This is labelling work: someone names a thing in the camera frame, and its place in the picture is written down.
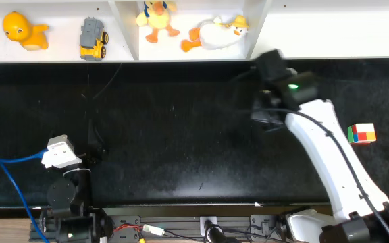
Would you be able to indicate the white shelf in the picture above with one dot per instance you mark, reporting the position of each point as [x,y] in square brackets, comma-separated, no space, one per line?
[333,33]

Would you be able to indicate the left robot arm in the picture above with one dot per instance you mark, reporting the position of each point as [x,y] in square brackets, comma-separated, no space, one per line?
[61,195]

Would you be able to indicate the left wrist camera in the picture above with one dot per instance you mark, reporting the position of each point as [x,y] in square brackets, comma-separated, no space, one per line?
[59,153]

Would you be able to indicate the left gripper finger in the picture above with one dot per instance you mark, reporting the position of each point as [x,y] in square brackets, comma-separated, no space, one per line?
[96,152]

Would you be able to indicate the yellow plush duck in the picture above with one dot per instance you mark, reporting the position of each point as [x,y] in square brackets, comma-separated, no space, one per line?
[157,18]

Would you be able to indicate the yellow rubber duck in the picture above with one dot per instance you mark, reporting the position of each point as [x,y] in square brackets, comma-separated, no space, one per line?
[22,32]

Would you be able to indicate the grey and yellow toy truck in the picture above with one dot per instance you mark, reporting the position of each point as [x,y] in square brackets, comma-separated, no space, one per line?
[91,37]

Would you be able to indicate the mounting rail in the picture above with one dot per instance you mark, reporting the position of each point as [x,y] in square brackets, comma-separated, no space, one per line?
[187,224]

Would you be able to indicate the white plush duck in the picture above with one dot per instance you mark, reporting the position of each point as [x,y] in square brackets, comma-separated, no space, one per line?
[218,35]

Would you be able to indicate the many-coloured puzzle cube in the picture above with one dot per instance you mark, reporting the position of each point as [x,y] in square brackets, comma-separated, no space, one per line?
[363,134]

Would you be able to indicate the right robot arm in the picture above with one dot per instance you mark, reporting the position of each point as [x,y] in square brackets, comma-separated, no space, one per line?
[323,148]

